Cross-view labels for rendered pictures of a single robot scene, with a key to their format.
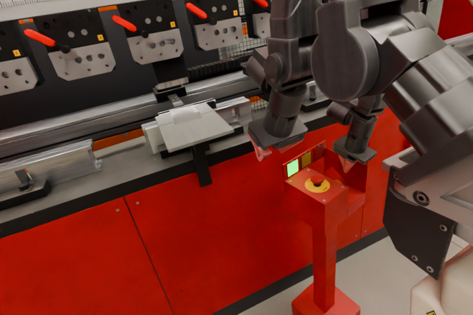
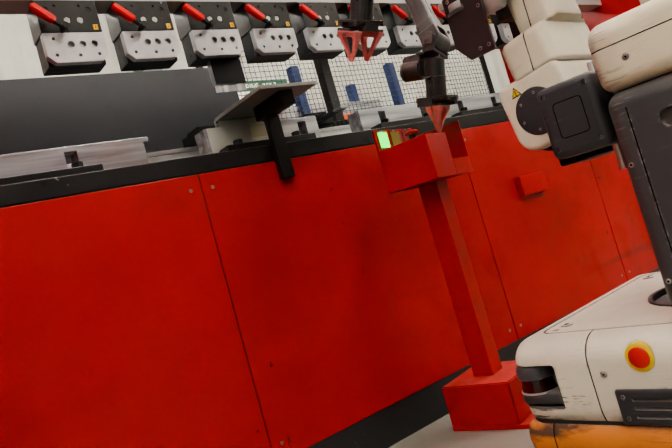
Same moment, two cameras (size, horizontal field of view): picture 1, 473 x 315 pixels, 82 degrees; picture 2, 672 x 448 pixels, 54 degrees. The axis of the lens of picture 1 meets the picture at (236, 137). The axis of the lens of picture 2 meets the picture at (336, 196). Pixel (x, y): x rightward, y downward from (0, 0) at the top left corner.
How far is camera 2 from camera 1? 1.35 m
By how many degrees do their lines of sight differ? 37
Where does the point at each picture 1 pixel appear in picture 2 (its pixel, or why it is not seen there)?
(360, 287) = not seen: hidden behind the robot
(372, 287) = not seen: hidden behind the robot
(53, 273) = (110, 271)
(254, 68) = not seen: outside the picture
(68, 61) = (139, 41)
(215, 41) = (272, 45)
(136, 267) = (210, 294)
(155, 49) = (216, 43)
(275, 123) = (359, 4)
